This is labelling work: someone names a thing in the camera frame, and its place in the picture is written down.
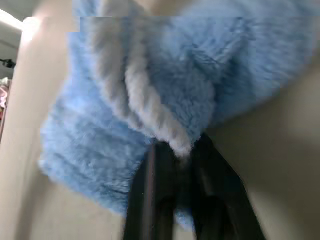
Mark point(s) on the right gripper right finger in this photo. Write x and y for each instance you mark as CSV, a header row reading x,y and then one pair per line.
x,y
220,200

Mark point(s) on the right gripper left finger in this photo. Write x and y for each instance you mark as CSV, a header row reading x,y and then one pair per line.
x,y
150,200

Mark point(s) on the blue towel with white edging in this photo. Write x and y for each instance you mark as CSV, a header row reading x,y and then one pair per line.
x,y
175,75

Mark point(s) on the colourful background clutter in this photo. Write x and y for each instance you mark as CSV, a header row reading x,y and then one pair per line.
x,y
3,97

